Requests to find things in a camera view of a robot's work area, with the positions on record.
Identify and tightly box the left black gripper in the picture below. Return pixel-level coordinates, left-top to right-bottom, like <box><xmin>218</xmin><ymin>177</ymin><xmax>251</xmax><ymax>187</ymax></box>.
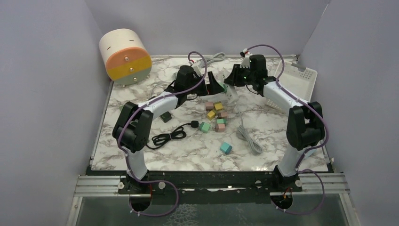
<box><xmin>185</xmin><ymin>72</ymin><xmax>224</xmax><ymax>97</ymax></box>

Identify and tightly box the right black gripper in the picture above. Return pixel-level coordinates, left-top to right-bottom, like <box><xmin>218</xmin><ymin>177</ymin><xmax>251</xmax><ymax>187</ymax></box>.
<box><xmin>224</xmin><ymin>64</ymin><xmax>255</xmax><ymax>88</ymax></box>

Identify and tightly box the white power strip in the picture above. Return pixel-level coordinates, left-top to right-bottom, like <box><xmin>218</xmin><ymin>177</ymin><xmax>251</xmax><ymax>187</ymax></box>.
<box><xmin>221</xmin><ymin>73</ymin><xmax>239</xmax><ymax>104</ymax></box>

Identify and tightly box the yellow plug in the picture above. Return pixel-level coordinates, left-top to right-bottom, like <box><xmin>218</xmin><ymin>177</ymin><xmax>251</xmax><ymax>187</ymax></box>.
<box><xmin>214</xmin><ymin>102</ymin><xmax>224</xmax><ymax>112</ymax></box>
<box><xmin>207</xmin><ymin>110</ymin><xmax>217</xmax><ymax>121</ymax></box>

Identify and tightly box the black power strip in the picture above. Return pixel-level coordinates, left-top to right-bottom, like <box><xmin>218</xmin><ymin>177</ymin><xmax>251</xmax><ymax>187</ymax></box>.
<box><xmin>160</xmin><ymin>112</ymin><xmax>172</xmax><ymax>123</ymax></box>

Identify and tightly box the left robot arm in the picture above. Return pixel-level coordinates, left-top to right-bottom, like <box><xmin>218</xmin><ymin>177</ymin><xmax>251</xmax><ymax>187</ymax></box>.
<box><xmin>112</xmin><ymin>65</ymin><xmax>224</xmax><ymax>194</ymax></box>

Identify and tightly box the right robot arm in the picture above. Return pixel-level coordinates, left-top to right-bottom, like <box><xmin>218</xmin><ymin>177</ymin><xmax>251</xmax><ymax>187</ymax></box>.
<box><xmin>224</xmin><ymin>52</ymin><xmax>329</xmax><ymax>192</ymax></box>

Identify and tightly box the white plastic basket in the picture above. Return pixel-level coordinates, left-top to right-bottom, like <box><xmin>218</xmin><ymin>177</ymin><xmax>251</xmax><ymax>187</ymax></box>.
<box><xmin>263</xmin><ymin>61</ymin><xmax>318</xmax><ymax>113</ymax></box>

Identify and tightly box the round cream drawer cabinet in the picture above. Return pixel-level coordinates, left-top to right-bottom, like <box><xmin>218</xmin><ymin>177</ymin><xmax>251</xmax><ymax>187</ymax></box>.
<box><xmin>99</xmin><ymin>28</ymin><xmax>152</xmax><ymax>86</ymax></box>

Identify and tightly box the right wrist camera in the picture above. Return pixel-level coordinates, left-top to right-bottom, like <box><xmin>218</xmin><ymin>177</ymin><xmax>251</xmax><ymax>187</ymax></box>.
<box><xmin>240</xmin><ymin>51</ymin><xmax>252</xmax><ymax>69</ymax></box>

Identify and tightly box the grey coiled cable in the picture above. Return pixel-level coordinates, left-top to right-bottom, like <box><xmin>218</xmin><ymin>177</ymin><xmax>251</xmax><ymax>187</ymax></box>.
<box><xmin>199</xmin><ymin>52</ymin><xmax>226</xmax><ymax>68</ymax></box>

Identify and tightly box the white cable of white strip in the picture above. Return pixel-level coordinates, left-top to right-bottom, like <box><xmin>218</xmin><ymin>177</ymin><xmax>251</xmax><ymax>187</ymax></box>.
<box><xmin>233</xmin><ymin>103</ymin><xmax>264</xmax><ymax>155</ymax></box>

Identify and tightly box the grey cable of black strip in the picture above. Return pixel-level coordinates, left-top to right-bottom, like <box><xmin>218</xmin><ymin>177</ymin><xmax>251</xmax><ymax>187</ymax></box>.
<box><xmin>149</xmin><ymin>81</ymin><xmax>175</xmax><ymax>100</ymax></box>

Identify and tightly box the black cable with plug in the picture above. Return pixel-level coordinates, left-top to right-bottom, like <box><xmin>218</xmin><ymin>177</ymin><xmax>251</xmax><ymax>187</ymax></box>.
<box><xmin>146</xmin><ymin>121</ymin><xmax>200</xmax><ymax>150</ymax></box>

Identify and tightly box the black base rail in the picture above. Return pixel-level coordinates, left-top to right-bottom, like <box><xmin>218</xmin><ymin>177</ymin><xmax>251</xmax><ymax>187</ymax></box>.
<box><xmin>118</xmin><ymin>171</ymin><xmax>302</xmax><ymax>205</ymax></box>

